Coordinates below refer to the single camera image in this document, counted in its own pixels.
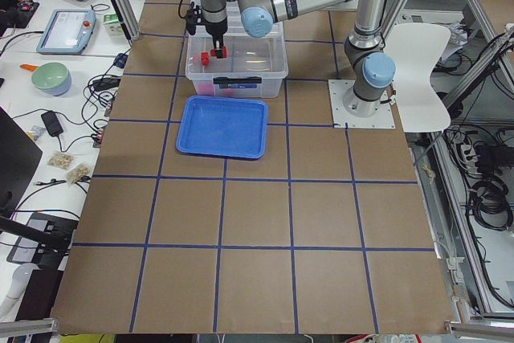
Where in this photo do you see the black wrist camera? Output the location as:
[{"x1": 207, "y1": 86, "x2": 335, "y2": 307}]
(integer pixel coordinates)
[{"x1": 185, "y1": 2, "x2": 204, "y2": 35}]

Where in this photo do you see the clear plastic storage box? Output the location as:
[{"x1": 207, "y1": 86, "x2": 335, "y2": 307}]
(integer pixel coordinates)
[{"x1": 186, "y1": 0, "x2": 288, "y2": 98}]

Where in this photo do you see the red toy block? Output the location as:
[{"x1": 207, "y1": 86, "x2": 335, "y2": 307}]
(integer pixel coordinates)
[{"x1": 200, "y1": 51, "x2": 210, "y2": 66}]

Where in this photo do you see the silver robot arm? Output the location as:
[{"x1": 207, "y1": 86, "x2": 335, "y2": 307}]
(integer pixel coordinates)
[{"x1": 184, "y1": 0, "x2": 396, "y2": 118}]

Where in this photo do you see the green bowl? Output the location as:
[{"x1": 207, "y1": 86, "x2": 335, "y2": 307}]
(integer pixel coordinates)
[{"x1": 31, "y1": 62, "x2": 71, "y2": 96}]

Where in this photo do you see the snack bag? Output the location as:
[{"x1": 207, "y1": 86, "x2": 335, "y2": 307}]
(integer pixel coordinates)
[
  {"x1": 47, "y1": 151, "x2": 75, "y2": 170},
  {"x1": 65, "y1": 163, "x2": 91, "y2": 185}
]

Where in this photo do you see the black power adapter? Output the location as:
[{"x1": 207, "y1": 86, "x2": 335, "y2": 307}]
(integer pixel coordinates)
[{"x1": 41, "y1": 110, "x2": 63, "y2": 137}]

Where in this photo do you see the blue plastic tray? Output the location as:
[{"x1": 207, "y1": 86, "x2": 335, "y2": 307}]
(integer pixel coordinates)
[{"x1": 176, "y1": 96, "x2": 268, "y2": 160}]

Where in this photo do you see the green white carton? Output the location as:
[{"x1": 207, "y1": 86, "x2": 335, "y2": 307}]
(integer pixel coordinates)
[{"x1": 102, "y1": 14, "x2": 124, "y2": 36}]

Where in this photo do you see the red block in box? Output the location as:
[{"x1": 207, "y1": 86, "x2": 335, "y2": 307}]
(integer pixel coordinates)
[{"x1": 195, "y1": 83, "x2": 215, "y2": 96}]

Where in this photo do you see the orange toy carrot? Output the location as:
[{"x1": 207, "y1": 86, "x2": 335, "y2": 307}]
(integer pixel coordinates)
[{"x1": 19, "y1": 63, "x2": 39, "y2": 71}]

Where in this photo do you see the white light bulb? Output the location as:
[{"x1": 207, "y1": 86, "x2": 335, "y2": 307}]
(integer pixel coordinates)
[{"x1": 1, "y1": 263, "x2": 41, "y2": 320}]

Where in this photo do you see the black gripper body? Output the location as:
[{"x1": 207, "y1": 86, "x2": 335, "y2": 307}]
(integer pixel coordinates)
[{"x1": 206, "y1": 19, "x2": 228, "y2": 50}]

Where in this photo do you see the black box latch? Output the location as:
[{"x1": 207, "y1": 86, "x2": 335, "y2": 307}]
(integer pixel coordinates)
[{"x1": 213, "y1": 76, "x2": 262, "y2": 88}]

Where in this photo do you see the black monitor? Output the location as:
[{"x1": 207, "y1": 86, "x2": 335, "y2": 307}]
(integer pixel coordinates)
[{"x1": 0, "y1": 108, "x2": 43, "y2": 218}]

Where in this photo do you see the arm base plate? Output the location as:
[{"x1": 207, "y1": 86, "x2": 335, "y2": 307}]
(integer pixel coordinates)
[{"x1": 328, "y1": 80, "x2": 395, "y2": 129}]

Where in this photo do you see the white plastic chair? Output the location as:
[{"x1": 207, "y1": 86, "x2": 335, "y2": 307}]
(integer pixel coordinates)
[{"x1": 384, "y1": 22, "x2": 451, "y2": 133}]

